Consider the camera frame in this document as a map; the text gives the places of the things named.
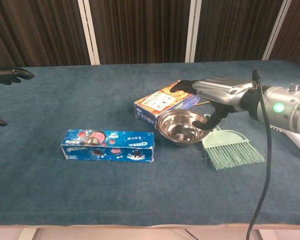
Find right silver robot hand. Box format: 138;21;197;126
170;77;262;131

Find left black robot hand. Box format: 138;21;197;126
0;63;36;127

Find stainless steel bowl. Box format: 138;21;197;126
156;108;212;148

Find green hand brush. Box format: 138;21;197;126
201;112;266;171

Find blue and orange snack box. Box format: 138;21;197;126
133;80;202;130

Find blue Oreo cookie box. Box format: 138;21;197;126
60;128;156;163

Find blue table cloth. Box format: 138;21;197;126
0;59;300;227

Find black cable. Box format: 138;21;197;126
245;69;273;240

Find white partition post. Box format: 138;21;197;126
261;0;293;61
77;0;101;66
184;0;203;63

